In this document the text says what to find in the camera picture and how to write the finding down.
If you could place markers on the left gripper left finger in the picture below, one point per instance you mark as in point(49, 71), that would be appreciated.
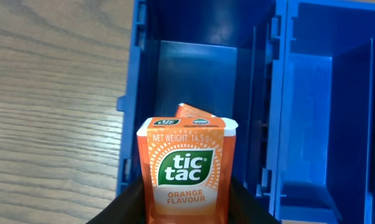
point(128, 208)

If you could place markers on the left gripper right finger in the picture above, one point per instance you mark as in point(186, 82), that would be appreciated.
point(246, 208)

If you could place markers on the orange candy box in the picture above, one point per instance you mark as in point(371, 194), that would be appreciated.
point(187, 168)
point(190, 112)

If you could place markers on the blue tray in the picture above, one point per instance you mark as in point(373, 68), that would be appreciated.
point(202, 77)

